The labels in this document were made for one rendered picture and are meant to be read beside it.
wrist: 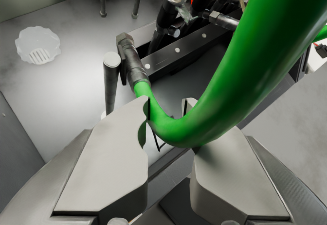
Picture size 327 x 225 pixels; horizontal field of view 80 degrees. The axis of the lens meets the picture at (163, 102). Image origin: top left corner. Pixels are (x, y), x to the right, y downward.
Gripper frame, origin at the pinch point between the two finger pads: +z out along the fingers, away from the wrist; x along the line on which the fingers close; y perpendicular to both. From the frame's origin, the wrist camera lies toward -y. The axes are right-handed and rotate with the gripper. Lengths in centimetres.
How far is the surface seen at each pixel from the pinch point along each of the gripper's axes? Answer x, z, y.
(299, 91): 129, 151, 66
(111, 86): -6.2, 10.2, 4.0
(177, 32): 2.2, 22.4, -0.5
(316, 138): 141, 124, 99
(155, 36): -1.4, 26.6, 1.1
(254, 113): 22.9, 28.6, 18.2
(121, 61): -4.1, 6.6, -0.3
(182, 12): 2.4, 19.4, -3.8
